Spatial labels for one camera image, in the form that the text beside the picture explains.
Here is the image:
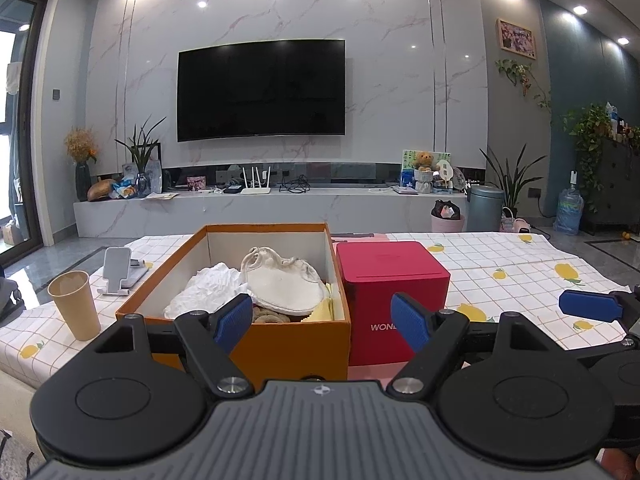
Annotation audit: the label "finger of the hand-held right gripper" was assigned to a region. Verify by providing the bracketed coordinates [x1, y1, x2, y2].
[558, 287, 640, 336]
[465, 321, 640, 361]

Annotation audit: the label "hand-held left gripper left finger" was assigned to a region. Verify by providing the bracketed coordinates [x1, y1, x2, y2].
[87, 293, 255, 395]

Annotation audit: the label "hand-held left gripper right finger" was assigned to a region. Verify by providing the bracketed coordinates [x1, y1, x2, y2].
[389, 292, 571, 395]

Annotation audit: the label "brown plush knit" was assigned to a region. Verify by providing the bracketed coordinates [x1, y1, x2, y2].
[250, 305, 301, 325]

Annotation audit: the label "white bagged cloth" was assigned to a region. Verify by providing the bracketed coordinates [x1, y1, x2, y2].
[164, 262, 251, 320]

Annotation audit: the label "orange cardboard box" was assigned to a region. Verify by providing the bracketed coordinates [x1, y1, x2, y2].
[116, 223, 351, 386]

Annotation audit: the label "cream fabric pouch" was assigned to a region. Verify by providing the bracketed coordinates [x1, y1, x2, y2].
[239, 246, 328, 317]

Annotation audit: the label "yellow cloth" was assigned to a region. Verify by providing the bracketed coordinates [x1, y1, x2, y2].
[302, 282, 335, 323]

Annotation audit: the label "red box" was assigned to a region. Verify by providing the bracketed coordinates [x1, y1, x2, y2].
[336, 241, 451, 367]

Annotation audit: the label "lemon print checked tablecloth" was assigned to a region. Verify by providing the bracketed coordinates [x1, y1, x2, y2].
[0, 230, 640, 391]

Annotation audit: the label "blue water bottle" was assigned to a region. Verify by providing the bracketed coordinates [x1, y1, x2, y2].
[554, 171, 585, 236]

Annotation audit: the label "pink waste bin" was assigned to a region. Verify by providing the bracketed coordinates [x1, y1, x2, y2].
[431, 200, 466, 233]

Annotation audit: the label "small pink appliance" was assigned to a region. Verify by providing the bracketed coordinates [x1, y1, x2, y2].
[500, 207, 533, 235]

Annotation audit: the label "dark cabinet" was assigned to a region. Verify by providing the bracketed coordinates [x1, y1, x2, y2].
[582, 137, 640, 236]

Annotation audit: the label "grey phone stand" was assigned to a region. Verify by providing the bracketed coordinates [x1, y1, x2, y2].
[96, 247, 150, 297]

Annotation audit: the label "marble television cabinet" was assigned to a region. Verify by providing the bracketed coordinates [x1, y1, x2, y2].
[73, 162, 483, 238]

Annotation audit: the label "white router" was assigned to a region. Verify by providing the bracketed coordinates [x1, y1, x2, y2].
[241, 165, 272, 195]

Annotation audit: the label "grey trash can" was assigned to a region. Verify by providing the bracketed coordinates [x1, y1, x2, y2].
[466, 185, 506, 233]

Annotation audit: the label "long leaf potted plant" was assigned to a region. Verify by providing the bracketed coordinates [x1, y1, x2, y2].
[479, 144, 548, 233]

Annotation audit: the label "teddy bear in white wrap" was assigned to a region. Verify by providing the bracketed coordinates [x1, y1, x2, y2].
[412, 151, 435, 195]

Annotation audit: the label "beige paper cup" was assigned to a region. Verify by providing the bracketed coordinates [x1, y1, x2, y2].
[47, 270, 102, 342]

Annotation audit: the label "green picture board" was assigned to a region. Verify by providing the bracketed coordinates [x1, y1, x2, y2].
[401, 149, 451, 191]

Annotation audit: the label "white packet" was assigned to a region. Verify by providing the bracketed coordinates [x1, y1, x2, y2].
[145, 157, 163, 193]

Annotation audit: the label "leafy green plant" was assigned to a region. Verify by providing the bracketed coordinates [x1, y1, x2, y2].
[562, 105, 613, 211]

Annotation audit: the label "blue snack packets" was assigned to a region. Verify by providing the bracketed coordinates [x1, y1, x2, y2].
[111, 177, 138, 200]

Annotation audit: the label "brown round ornament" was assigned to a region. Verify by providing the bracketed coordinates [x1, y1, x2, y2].
[86, 178, 118, 202]

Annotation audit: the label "green plant in glass vase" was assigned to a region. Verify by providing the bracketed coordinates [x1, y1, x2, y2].
[115, 116, 167, 197]

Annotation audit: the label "dark vase with dried flowers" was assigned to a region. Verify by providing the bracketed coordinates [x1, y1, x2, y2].
[64, 127, 99, 202]

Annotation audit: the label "grey stroller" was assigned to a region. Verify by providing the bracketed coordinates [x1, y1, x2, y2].
[0, 275, 26, 328]

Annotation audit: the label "hanging vine plant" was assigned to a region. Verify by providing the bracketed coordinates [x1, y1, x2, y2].
[495, 58, 553, 113]

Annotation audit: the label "sliding glass door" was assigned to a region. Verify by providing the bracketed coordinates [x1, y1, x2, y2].
[0, 0, 51, 261]

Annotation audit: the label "black cables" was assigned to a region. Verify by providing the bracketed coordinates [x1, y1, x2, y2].
[278, 175, 311, 194]

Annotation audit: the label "black wall television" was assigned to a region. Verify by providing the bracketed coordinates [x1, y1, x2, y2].
[176, 38, 347, 142]

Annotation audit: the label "framed wall picture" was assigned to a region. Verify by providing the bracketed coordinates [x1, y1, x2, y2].
[496, 18, 537, 61]

